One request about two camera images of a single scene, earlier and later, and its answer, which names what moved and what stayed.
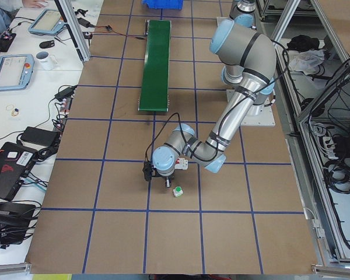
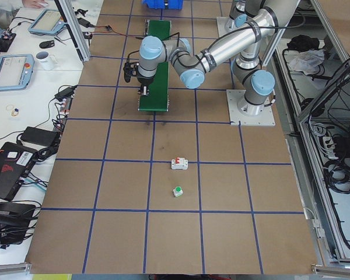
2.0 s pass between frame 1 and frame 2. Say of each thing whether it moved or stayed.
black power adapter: stayed
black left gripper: moved
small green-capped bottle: stayed
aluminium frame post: stayed
